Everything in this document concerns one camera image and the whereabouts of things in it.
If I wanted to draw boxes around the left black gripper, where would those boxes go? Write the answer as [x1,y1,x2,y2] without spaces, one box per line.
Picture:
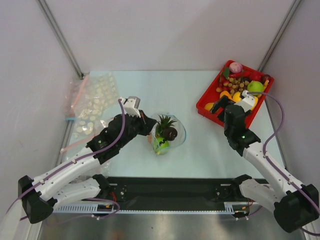
[117,109,156,148]

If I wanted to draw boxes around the toy pineapple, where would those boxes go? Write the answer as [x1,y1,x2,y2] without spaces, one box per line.
[155,115,177,138]

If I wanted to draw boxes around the yellow toy potato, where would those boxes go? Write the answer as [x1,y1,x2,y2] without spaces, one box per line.
[204,102,215,111]

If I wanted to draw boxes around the clear blue-zipper bag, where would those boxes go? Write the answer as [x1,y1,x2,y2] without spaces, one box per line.
[147,112,187,156]

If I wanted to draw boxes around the dark purple toy plum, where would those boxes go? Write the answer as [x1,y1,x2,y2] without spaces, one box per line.
[162,127,178,141]

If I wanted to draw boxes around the green toy watermelon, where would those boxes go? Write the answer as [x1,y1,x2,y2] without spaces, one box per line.
[152,137,170,155]

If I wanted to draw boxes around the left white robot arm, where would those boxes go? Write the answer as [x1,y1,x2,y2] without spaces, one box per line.
[18,110,157,224]

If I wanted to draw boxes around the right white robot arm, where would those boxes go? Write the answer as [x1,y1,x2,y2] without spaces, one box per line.
[210,93,320,233]

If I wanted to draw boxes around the dotted zip bag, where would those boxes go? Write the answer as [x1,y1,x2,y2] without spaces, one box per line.
[74,72,120,128]

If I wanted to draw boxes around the pink zipper bag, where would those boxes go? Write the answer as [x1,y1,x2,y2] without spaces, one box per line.
[63,74,89,119]

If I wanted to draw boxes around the orange yellow toy mango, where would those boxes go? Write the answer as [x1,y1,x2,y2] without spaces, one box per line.
[219,90,233,100]

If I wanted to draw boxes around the yellow toy lemon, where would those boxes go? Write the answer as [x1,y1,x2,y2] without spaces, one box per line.
[232,91,242,103]

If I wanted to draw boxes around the red toy strawberries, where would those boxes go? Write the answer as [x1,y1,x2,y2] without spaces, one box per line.
[216,75,230,93]

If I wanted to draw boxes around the brown toy nut cluster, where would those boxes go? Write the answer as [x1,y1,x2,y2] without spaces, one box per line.
[227,77,250,95]

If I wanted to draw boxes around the red plastic tray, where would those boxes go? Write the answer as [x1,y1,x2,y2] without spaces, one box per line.
[196,60,274,126]

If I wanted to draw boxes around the yellow toy bell pepper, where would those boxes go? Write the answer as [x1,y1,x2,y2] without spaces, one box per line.
[250,96,259,111]

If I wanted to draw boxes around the red toy chili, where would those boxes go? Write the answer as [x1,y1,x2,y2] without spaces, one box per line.
[229,72,243,78]

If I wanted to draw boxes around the green toy apple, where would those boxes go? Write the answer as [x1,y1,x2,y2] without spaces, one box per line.
[247,80,264,92]

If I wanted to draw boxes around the pink toy onion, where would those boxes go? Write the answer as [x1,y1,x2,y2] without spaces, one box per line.
[229,61,243,74]

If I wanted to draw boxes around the dark red toy cherry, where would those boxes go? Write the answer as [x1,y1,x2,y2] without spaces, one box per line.
[260,74,272,85]

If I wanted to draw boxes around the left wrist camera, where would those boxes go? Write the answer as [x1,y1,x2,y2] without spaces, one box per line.
[120,96,141,118]

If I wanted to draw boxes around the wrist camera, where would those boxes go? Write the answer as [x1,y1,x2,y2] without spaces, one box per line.
[120,96,141,118]
[235,90,255,113]

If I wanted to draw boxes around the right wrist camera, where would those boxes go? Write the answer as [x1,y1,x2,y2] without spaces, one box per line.
[235,90,255,113]

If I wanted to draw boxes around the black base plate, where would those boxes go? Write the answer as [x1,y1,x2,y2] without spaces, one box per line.
[93,174,254,212]

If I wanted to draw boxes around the white cable duct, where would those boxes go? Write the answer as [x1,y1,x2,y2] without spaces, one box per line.
[46,202,251,215]

